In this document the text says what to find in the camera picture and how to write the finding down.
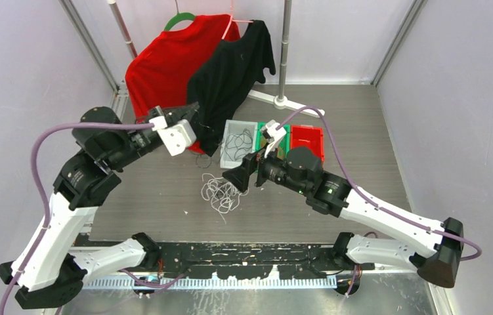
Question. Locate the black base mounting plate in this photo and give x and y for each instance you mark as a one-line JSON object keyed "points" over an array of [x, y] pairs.
{"points": [[245, 261]]}

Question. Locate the pink clothes hanger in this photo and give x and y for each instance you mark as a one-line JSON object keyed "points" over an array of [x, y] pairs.
{"points": [[232, 19]]}

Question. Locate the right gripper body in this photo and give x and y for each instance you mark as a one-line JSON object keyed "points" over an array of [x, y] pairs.
{"points": [[253, 162]]}

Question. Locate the red plastic bin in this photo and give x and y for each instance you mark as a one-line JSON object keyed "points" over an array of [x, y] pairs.
{"points": [[308, 136]]}

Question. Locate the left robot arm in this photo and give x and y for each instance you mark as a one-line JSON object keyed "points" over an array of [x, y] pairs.
{"points": [[46, 274]]}

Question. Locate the black t-shirt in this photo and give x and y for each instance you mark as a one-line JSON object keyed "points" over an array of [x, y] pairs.
{"points": [[222, 83]]}

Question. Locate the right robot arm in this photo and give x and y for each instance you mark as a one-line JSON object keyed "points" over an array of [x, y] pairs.
{"points": [[430, 247]]}

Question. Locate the green plastic bin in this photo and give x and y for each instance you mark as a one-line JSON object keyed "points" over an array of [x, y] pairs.
{"points": [[283, 146]]}

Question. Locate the white plastic bin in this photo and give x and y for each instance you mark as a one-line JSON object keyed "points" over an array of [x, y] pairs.
{"points": [[238, 140]]}

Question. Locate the green clothes hanger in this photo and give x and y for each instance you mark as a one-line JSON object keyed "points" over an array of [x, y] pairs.
{"points": [[179, 17]]}

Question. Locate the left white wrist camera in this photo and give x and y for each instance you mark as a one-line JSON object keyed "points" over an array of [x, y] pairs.
{"points": [[177, 138]]}

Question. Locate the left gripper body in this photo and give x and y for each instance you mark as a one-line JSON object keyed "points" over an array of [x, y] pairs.
{"points": [[172, 115]]}

